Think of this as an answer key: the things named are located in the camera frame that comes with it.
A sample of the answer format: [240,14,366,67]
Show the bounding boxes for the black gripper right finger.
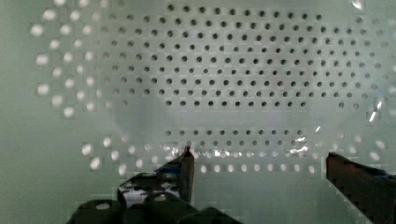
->
[326,152,396,224]

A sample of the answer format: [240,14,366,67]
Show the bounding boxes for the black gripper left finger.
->
[117,146,194,208]

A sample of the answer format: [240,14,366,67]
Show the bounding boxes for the green plastic strainer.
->
[1,0,395,224]

